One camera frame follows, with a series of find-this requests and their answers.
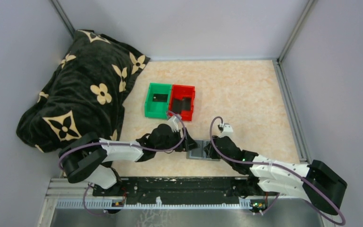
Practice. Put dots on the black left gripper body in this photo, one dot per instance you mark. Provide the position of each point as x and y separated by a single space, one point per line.
174 141

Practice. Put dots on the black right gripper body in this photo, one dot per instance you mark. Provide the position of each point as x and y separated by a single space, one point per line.
215 154

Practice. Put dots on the grey leather card holder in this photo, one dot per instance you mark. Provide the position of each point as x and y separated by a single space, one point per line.
198 154

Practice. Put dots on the dark credit card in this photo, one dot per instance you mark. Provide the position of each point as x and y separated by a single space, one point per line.
176 106
186 104

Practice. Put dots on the grey credit card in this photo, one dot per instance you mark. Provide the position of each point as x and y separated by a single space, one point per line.
160 98

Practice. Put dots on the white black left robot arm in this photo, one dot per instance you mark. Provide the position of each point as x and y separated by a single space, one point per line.
84 159

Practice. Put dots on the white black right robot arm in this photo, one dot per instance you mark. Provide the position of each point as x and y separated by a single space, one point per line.
316 183

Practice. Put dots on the green plastic bin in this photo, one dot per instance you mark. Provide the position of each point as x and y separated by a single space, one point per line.
157 110

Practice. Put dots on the red plastic bin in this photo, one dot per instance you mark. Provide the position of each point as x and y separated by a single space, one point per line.
180 91

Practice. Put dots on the black floral plush blanket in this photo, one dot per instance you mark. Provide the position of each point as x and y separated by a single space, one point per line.
86 93

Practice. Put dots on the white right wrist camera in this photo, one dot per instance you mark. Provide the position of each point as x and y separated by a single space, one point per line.
226 130

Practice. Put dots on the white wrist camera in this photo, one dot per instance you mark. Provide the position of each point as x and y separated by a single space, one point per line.
173 122
226 130

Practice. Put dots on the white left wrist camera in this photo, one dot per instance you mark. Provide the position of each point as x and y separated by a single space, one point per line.
173 122

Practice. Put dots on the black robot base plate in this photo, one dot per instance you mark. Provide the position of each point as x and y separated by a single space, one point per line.
184 190

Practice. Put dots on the slotted grey cable duct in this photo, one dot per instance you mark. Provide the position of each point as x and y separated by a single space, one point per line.
110 204

